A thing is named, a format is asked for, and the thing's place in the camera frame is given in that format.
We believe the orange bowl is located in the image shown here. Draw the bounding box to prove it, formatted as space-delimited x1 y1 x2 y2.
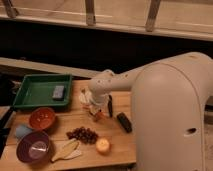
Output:
29 107 56 130

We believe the grey sponge block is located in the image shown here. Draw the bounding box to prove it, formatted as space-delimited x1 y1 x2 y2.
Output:
52 85 65 100

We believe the yellow banana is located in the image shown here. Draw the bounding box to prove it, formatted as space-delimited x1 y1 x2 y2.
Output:
51 138 79 162

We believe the green plastic tray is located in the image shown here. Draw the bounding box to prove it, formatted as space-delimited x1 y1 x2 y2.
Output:
13 74 72 109

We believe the orange red pepper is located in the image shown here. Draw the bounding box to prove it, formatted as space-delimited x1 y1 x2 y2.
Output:
94 111 105 121

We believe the light blue cup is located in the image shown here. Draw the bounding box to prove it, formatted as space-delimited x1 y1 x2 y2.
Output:
15 124 32 139

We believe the black rectangular block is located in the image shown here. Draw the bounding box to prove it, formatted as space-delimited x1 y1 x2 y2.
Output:
117 113 132 133

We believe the bunch of dark grapes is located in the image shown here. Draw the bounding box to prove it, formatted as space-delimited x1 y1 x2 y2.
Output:
66 127 99 144

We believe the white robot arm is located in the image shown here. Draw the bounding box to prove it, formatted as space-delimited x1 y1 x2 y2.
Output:
89 52 213 171

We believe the purple bowl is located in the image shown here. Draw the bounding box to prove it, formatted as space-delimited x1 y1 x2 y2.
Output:
16 131 50 164

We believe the wooden cutting board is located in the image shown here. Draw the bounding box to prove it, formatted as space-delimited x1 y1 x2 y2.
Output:
0 80 136 171

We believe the black handled knife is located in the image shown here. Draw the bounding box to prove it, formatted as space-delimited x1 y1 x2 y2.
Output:
107 95 113 117

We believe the yellow round fruit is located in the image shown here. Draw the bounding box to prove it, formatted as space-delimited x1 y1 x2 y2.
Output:
96 138 110 155

